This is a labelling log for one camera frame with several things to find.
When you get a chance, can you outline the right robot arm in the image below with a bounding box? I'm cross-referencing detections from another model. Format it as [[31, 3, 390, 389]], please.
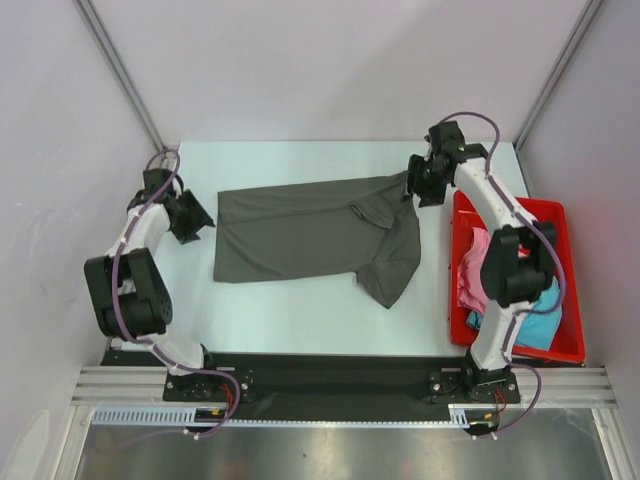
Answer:
[[405, 113, 566, 403]]

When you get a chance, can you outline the right cable duct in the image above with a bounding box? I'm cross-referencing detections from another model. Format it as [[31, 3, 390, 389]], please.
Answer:
[[449, 403, 506, 429]]

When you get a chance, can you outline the blue t shirt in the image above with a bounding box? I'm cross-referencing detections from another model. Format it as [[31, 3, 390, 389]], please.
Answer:
[[456, 277, 562, 350]]

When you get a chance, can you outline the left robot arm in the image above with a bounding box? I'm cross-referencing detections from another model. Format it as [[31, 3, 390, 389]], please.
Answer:
[[83, 168, 221, 400]]

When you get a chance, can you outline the red plastic bin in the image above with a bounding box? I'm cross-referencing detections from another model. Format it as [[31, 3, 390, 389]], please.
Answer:
[[449, 192, 586, 364]]

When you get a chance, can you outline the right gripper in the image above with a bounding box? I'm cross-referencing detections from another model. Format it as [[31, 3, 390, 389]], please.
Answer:
[[401, 154, 450, 208]]

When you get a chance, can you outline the cable duct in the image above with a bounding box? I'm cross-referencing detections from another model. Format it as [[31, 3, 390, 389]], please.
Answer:
[[449, 403, 506, 429], [92, 406, 227, 428]]

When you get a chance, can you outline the left aluminium corner post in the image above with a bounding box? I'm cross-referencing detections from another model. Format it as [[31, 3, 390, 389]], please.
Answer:
[[72, 0, 177, 152]]

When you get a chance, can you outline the pink t shirt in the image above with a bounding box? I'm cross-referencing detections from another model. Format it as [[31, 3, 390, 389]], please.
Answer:
[[455, 227, 491, 315]]

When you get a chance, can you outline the left cable duct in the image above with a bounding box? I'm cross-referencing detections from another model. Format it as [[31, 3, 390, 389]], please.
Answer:
[[92, 406, 227, 428]]

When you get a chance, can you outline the aluminium corner post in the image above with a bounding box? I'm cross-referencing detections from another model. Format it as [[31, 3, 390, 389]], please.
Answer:
[[513, 0, 607, 153], [72, 0, 177, 152]]

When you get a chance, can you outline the dark grey t shirt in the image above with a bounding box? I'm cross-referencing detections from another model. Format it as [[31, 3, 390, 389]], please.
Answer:
[[213, 172, 421, 308]]

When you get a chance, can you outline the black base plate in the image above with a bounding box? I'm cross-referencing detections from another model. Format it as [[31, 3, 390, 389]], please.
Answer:
[[102, 349, 521, 422]]

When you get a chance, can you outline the right aluminium corner post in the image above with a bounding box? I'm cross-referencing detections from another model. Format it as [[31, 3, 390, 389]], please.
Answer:
[[513, 0, 607, 153]]

